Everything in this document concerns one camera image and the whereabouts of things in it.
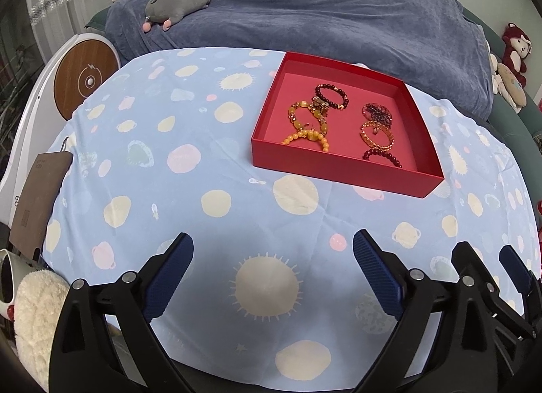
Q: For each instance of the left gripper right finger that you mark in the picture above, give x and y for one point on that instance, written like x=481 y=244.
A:
x=392 y=283

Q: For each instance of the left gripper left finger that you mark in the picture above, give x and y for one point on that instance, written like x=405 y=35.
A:
x=152 y=287

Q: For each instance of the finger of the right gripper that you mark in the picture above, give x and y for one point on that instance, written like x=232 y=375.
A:
x=524 y=280
x=468 y=263

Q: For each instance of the gold braided bangle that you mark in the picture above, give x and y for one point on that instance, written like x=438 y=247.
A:
x=377 y=136

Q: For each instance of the dark red garnet bead strand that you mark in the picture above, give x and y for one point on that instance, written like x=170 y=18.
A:
x=377 y=113

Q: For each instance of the gold wrist watch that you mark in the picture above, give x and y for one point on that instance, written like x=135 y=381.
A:
x=319 y=105

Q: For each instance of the white fluffy cushion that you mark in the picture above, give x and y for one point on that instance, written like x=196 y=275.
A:
x=38 y=305

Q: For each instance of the blue patterned tablecloth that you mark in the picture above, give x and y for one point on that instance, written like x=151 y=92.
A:
x=274 y=295

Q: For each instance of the red cardboard tray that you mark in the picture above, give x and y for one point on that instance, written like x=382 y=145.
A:
x=291 y=137

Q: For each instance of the beige plush toy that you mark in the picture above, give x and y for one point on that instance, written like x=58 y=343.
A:
x=506 y=84

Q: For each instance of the red monkey plush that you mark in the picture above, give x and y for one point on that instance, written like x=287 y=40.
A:
x=518 y=47

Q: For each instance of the round wooden charger table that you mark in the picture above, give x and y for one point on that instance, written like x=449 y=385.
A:
x=75 y=71

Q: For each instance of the grey plush toy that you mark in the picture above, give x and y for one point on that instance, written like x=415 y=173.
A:
x=169 y=12

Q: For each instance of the dark blue blanket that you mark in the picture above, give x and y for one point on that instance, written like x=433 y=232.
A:
x=429 y=44

